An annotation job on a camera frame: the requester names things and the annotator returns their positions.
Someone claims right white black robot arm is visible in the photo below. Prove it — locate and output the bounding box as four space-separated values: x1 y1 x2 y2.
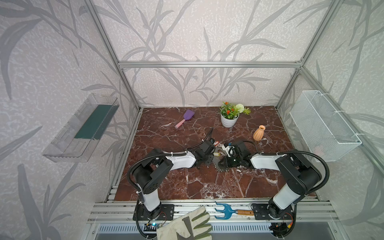
218 141 330 219

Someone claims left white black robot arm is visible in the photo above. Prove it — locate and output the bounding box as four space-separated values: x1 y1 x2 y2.
126 139 215 216

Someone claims small terracotta vase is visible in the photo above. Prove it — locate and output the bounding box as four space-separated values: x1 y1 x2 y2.
253 125 266 142

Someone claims purple pink toy spatula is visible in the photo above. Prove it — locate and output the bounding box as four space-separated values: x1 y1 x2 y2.
175 110 195 129

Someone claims white pot with flowers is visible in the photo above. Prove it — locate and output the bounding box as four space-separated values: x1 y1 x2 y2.
220 102 251 128

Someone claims blue garden hand fork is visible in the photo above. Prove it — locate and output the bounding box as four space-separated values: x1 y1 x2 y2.
215 202 254 220

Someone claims white green work glove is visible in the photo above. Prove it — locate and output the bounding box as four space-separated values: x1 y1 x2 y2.
157 207 213 240

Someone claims green circuit board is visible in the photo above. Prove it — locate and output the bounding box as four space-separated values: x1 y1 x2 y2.
143 223 161 233

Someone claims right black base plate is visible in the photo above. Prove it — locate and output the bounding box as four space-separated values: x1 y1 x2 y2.
251 203 295 221

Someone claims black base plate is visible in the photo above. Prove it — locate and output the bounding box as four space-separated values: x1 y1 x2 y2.
251 203 295 221
133 204 175 221

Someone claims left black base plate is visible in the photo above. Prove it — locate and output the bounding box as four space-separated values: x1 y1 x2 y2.
133 204 175 221

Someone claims white wire mesh basket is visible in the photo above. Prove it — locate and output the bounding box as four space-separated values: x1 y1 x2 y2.
290 90 362 162

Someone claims clear plastic wall tray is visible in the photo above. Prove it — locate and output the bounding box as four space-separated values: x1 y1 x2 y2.
42 94 120 163

